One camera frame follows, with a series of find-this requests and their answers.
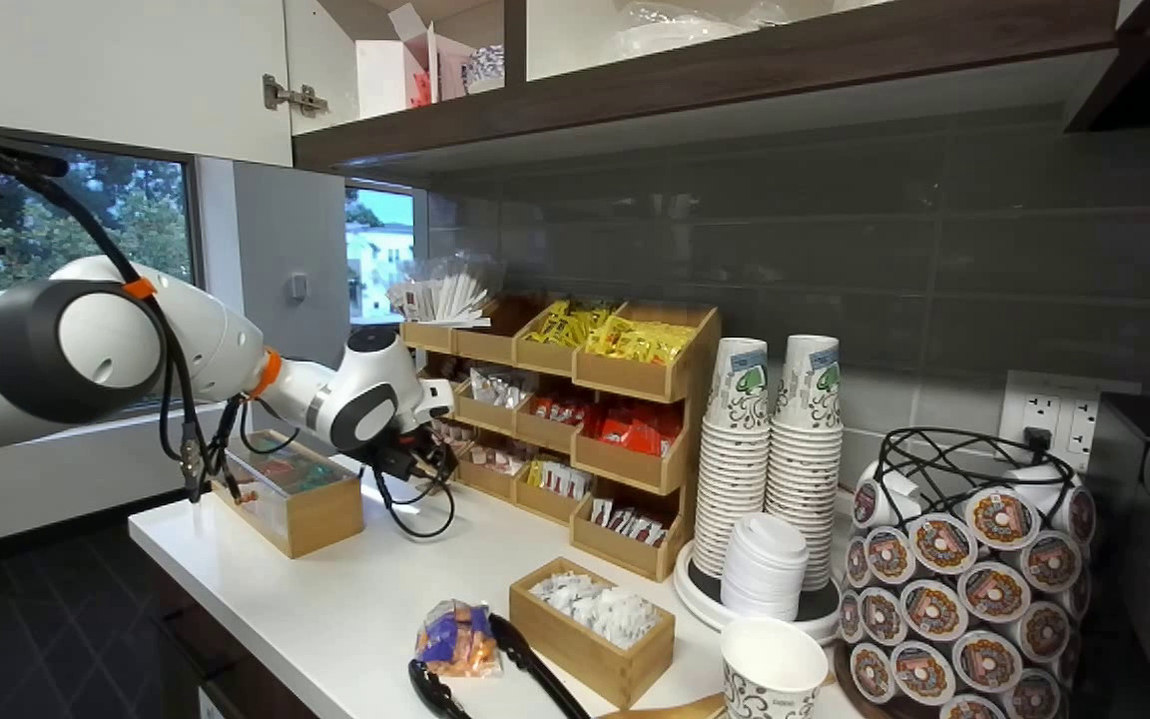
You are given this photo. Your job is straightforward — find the single patterned paper cup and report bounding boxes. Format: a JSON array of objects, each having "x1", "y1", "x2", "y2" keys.
[{"x1": 718, "y1": 615, "x2": 829, "y2": 719}]

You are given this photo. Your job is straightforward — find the wooden tea bag box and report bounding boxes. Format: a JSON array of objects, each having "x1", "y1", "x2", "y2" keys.
[{"x1": 221, "y1": 425, "x2": 362, "y2": 559}]

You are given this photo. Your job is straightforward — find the right paper cup stack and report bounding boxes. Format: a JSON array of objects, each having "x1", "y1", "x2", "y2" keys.
[{"x1": 765, "y1": 336, "x2": 844, "y2": 591}]

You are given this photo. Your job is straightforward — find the white stir sticks bundle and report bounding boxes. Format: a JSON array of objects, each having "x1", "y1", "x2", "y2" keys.
[{"x1": 393, "y1": 274, "x2": 486, "y2": 328}]

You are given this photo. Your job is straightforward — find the white wall outlet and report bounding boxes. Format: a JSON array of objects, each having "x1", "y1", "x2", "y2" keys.
[{"x1": 998, "y1": 370, "x2": 1134, "y2": 469}]

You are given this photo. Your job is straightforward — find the colourful snack packet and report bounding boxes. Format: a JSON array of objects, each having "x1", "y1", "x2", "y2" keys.
[{"x1": 415, "y1": 597, "x2": 499, "y2": 677}]

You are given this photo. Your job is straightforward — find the tiered wooden condiment organizer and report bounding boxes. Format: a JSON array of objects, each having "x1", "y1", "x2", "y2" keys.
[{"x1": 399, "y1": 300, "x2": 718, "y2": 579}]

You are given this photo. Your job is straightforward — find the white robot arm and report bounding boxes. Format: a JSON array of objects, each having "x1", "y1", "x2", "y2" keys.
[{"x1": 0, "y1": 256, "x2": 455, "y2": 476}]

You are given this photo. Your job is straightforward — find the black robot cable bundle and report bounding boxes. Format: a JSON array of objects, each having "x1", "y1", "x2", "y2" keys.
[{"x1": 0, "y1": 123, "x2": 462, "y2": 543}]

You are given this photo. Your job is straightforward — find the dark wooden shelf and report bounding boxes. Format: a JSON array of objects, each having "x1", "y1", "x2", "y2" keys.
[{"x1": 290, "y1": 0, "x2": 1150, "y2": 176}]

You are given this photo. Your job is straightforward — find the left paper cup stack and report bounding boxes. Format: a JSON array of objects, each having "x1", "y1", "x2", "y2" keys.
[{"x1": 691, "y1": 336, "x2": 765, "y2": 579}]

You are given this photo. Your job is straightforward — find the small wooden creamer box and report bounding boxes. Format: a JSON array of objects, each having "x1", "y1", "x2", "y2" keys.
[{"x1": 506, "y1": 559, "x2": 676, "y2": 705}]

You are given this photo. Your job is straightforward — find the white cup lids stack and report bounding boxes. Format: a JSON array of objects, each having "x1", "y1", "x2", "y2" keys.
[{"x1": 722, "y1": 511, "x2": 809, "y2": 619}]

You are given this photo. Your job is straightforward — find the wire coffee pod carousel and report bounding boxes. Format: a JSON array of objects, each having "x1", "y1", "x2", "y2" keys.
[{"x1": 840, "y1": 425, "x2": 1098, "y2": 719}]

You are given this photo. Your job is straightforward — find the paper cup stack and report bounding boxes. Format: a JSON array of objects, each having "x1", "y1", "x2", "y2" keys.
[
  {"x1": 691, "y1": 336, "x2": 765, "y2": 579},
  {"x1": 765, "y1": 336, "x2": 844, "y2": 591}
]

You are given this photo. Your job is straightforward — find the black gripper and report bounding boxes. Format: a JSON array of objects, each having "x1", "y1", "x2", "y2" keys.
[{"x1": 374, "y1": 425, "x2": 459, "y2": 479}]

